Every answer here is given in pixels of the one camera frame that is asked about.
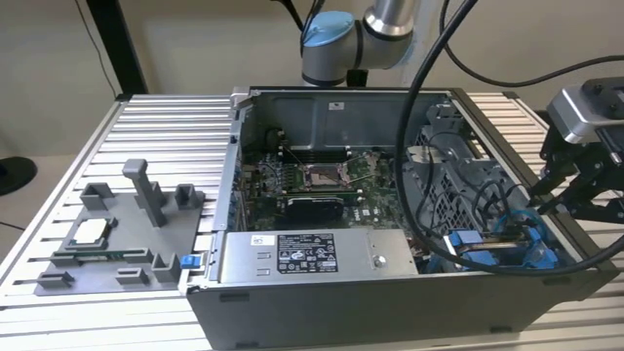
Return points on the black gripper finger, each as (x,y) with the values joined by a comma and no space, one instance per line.
(593,197)
(561,164)

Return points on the grey metal disk bay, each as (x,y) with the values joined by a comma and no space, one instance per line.
(439,190)

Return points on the silver metal bracket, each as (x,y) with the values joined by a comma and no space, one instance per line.
(419,157)

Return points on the grey parts rack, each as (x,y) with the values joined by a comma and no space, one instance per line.
(127,234)

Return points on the installed green RAM stick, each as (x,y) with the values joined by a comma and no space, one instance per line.
(317,191)

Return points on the black round stand base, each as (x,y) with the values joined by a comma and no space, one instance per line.
(15,175)

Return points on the black frame post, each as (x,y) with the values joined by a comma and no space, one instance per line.
(119,47)

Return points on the hard disk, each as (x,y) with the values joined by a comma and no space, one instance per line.
(469,239)

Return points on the thin locking lever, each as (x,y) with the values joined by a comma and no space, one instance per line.
(295,155)

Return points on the green motherboard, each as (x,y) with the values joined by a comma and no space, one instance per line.
(375,197)

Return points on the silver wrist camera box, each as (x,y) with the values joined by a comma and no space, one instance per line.
(581,109)

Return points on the CPU socket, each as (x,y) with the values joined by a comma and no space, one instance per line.
(319,179)

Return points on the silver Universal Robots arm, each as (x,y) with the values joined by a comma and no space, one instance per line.
(331,55)

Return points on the silver power supply unit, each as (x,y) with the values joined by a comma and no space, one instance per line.
(245,263)

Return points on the silver CPU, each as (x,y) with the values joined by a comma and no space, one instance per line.
(90,232)

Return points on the black RAM slots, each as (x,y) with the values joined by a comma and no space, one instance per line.
(317,155)

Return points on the black open PC case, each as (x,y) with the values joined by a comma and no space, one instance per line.
(342,314)

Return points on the blue case latch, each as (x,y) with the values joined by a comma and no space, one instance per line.
(190,262)

